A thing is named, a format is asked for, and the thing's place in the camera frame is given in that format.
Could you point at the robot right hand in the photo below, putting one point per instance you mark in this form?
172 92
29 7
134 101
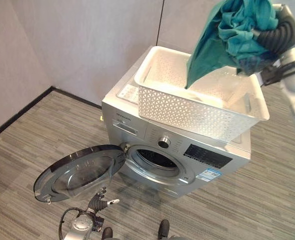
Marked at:
280 37

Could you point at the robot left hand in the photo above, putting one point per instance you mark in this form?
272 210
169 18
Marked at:
95 201

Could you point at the teal cloth garment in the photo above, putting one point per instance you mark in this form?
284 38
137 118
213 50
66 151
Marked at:
212 40

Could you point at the round glass washer door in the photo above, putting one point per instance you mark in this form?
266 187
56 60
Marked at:
77 172

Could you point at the washer detergent drawer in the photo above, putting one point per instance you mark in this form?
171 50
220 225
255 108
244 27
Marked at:
125 127

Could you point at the chrome washer control knob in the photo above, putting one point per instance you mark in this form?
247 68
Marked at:
164 142

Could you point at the white perforated laundry basket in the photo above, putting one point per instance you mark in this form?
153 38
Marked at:
187 110

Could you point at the black washer display panel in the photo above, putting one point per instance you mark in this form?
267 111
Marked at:
207 156

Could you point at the robot left foot dark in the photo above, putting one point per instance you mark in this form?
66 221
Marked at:
107 233

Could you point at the robot foot dark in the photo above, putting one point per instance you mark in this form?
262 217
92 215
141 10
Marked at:
164 228
107 233

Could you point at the robot right foot dark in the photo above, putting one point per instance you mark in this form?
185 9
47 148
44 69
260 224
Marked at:
164 228

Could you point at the small yellow tag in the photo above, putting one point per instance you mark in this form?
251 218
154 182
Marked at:
101 117

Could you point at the white instruction sticker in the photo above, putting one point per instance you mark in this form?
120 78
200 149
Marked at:
128 93

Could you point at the silver front-load washing machine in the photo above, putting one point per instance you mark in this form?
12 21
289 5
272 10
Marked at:
207 175

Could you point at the blue white energy label sticker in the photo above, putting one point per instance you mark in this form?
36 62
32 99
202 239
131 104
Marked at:
208 175

